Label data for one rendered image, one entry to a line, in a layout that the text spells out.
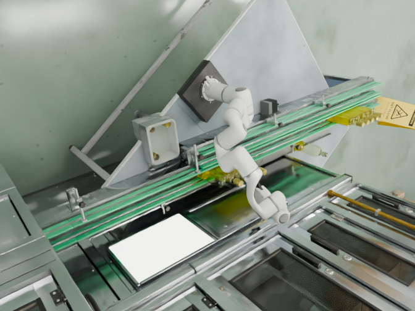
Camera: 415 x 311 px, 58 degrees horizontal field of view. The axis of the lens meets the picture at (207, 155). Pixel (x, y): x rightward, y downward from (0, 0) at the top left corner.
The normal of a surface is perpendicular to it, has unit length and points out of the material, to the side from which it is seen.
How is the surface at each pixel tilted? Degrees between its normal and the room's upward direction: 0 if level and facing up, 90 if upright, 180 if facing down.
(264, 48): 0
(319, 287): 90
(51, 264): 90
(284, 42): 0
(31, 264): 90
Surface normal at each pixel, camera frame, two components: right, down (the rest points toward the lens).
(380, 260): -0.09, -0.90
